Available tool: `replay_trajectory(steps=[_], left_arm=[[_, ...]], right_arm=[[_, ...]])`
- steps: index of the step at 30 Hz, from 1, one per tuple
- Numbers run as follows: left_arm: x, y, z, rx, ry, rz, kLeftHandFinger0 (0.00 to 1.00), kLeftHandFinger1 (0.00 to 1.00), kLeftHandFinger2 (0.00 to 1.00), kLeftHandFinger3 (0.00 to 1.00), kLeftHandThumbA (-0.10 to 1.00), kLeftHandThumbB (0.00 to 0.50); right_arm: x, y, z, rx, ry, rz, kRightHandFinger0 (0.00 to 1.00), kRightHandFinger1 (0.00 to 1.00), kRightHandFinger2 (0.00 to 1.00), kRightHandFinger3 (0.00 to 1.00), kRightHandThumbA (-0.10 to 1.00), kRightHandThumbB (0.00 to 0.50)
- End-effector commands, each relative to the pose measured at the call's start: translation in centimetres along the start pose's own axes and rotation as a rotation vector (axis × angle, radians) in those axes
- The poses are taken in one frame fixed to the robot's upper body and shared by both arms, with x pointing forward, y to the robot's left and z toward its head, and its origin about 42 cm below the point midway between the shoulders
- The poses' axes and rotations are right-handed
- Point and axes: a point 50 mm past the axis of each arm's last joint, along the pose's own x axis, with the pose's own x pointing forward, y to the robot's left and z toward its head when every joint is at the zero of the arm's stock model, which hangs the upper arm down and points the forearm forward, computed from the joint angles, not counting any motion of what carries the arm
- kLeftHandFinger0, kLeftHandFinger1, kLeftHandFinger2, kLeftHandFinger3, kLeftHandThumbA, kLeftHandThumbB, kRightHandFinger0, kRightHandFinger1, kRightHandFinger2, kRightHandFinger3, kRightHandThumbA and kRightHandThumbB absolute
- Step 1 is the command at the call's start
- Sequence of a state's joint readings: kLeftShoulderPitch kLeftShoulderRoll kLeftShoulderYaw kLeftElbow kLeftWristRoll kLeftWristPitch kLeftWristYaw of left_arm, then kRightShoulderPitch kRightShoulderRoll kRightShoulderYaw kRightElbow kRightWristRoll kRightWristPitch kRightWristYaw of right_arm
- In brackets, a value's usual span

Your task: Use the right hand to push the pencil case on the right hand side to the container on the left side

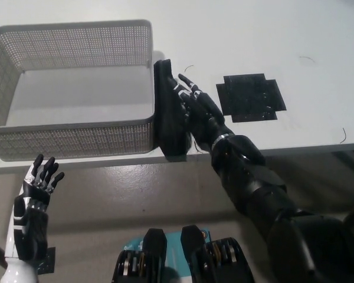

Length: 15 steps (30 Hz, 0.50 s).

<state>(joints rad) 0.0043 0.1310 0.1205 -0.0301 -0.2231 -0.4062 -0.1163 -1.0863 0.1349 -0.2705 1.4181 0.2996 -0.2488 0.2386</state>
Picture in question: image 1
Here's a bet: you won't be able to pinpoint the grey perforated metal basket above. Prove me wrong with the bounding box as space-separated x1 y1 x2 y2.
0 19 156 162

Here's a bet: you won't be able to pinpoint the robot body black teal blocks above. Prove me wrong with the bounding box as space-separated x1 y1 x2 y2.
112 225 256 283

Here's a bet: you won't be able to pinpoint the black floor tape patch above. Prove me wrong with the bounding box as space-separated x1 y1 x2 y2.
37 246 56 274

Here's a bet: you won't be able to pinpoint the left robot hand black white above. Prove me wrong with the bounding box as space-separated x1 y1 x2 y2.
5 153 65 262

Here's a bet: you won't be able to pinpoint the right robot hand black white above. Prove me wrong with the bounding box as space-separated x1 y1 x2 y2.
172 73 235 151

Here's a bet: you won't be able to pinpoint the black cloth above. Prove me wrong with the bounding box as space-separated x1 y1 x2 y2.
153 58 193 157

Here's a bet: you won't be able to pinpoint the black tape cross marker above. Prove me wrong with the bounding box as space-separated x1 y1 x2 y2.
215 73 286 123

